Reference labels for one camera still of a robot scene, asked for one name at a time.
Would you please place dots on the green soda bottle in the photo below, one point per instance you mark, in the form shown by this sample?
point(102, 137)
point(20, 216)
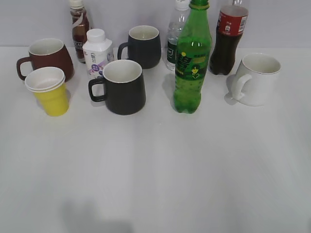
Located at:
point(192, 56)

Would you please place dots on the yellow paper cup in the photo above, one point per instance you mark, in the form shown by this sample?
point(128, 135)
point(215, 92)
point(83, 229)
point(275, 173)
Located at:
point(48, 86)

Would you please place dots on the black mug front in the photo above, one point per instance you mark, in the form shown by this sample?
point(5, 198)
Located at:
point(121, 87)

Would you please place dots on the dark grey mug back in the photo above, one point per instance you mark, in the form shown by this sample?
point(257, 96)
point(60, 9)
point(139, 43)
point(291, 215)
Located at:
point(143, 46)

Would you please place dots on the white milk bottle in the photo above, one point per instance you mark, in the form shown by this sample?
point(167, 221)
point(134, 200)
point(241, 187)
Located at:
point(98, 52)

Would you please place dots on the white mug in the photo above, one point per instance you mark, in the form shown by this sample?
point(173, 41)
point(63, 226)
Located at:
point(255, 79)

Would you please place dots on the clear water bottle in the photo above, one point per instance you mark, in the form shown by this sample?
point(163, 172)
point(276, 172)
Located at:
point(178, 19)

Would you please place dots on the cola bottle red label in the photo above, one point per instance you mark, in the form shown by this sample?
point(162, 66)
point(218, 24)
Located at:
point(229, 30)

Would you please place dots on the brown coffee drink bottle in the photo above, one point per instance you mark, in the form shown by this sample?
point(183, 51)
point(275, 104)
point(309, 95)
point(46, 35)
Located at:
point(80, 26)

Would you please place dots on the brown mug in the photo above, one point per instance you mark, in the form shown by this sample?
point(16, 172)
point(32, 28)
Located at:
point(48, 52)

